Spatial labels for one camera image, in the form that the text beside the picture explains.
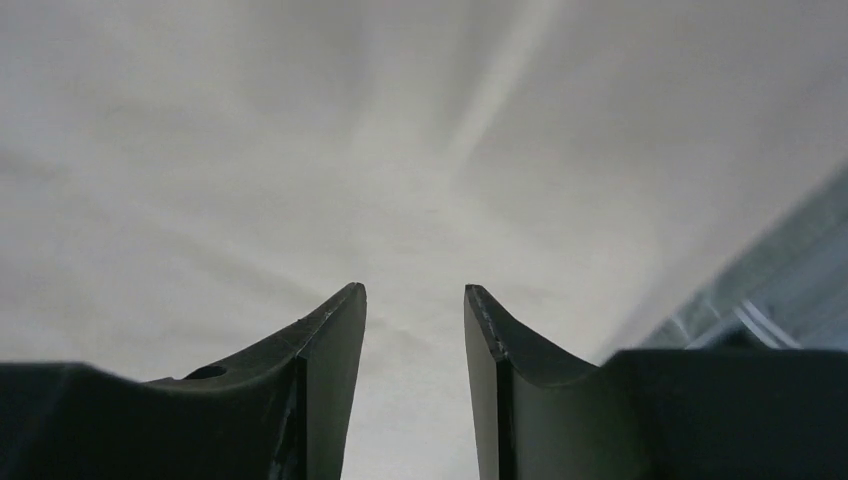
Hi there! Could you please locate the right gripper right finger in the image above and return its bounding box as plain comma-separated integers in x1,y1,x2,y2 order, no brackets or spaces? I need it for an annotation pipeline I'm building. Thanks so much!
464,284,847,479

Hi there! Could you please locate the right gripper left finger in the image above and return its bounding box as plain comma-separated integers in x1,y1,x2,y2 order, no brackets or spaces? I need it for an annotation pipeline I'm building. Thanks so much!
1,283,367,479

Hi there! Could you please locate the beige cloth wrap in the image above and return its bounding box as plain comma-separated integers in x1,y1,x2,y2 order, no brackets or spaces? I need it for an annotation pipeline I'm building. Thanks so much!
1,1,847,479

